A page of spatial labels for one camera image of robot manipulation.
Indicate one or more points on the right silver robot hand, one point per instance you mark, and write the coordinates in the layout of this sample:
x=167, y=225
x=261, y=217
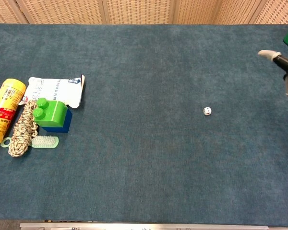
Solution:
x=286, y=64

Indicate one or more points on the small white die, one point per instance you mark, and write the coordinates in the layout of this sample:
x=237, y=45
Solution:
x=207, y=111

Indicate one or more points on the woven rattan folding screen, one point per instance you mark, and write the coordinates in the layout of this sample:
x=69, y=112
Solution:
x=144, y=10

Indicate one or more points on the teal table cloth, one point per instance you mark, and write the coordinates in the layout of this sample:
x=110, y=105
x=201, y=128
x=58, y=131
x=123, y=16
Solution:
x=144, y=155

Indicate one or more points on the white printed plastic pouch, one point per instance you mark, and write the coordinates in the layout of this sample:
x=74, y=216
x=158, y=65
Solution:
x=57, y=89

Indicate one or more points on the blue toy building block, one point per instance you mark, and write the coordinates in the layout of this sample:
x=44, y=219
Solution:
x=62, y=124

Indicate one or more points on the green toy building block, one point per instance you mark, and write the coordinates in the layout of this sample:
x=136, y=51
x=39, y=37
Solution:
x=51, y=114

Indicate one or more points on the light green scrub brush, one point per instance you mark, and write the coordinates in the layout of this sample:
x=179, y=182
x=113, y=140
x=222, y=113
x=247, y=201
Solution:
x=44, y=141

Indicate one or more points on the yellow cylindrical canister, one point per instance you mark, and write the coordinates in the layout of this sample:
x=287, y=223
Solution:
x=5, y=107

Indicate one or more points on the silver metal table rail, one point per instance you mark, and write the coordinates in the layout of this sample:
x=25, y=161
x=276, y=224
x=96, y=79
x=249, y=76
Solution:
x=144, y=226

